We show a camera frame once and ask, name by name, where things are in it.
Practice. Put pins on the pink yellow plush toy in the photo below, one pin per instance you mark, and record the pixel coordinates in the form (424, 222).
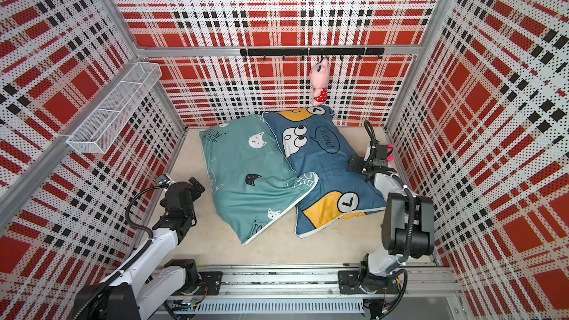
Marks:
(390, 153)

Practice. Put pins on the black wall hook rail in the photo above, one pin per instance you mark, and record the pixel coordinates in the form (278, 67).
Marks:
(312, 51)

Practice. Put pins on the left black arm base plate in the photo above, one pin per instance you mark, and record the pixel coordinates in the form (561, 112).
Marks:
(207, 284)

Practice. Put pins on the blue cartoon-print pillow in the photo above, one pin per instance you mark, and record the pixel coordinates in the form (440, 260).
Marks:
(312, 143)

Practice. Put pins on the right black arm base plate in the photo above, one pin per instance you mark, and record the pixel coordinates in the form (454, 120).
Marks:
(352, 283)

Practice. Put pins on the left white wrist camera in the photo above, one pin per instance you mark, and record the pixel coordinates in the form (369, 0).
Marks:
(165, 180)

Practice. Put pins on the pink hanging plush toy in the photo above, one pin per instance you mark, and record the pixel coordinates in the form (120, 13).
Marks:
(319, 78)

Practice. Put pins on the white wire mesh basket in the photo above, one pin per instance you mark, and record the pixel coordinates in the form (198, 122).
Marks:
(101, 128)

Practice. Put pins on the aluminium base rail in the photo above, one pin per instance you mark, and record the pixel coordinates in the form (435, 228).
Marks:
(305, 289)

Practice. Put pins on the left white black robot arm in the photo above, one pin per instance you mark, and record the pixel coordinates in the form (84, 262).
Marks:
(136, 289)

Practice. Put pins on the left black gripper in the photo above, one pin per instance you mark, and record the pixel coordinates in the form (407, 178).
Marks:
(194, 192)

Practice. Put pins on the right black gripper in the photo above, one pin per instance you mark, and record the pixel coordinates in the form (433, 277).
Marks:
(359, 161)

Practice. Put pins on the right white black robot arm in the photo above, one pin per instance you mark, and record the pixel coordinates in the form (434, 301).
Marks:
(408, 224)

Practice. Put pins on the green cat-print pillow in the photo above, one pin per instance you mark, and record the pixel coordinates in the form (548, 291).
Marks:
(251, 181)

